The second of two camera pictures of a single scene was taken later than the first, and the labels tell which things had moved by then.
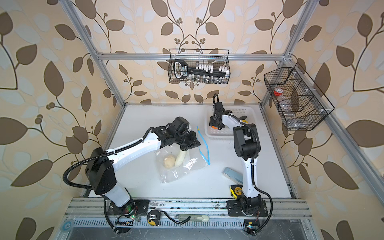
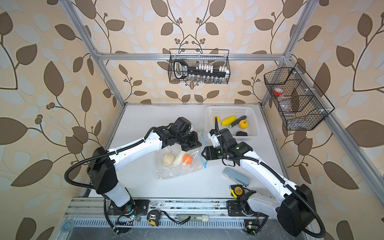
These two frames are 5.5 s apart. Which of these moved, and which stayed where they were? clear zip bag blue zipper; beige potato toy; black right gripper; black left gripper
Moved: black right gripper
Stayed: black left gripper; clear zip bag blue zipper; beige potato toy
